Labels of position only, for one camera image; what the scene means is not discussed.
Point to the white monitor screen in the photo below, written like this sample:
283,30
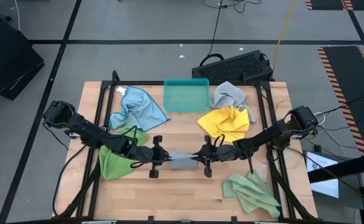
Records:
324,186

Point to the black orange-striped floor mat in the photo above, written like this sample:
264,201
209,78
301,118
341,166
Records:
346,93
324,3

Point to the yellow microfiber towel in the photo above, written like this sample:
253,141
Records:
223,124

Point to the black perforated computer case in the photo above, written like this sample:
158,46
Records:
231,67

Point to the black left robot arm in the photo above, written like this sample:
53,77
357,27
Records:
88,133

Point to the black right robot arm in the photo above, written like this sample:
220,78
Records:
272,137

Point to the dark grey microfiber towel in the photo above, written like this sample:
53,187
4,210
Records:
183,161

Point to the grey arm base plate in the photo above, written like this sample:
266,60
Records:
74,135

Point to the teal plastic bin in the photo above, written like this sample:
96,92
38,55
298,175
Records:
186,95

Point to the black support beam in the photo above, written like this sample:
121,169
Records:
343,169

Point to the pale green microfiber towel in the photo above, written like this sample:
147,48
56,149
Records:
250,194

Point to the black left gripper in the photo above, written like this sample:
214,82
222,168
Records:
156,155

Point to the light blue microfiber towel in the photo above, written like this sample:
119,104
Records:
138,109

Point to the black metal table frame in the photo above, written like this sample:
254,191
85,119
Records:
138,82

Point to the bright green microfiber towel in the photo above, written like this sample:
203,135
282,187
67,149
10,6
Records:
113,165

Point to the light grey microfiber towel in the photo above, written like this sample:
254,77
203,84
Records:
228,95

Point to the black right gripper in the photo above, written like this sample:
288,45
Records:
208,155

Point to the black equipment case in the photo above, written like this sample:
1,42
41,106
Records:
7,59

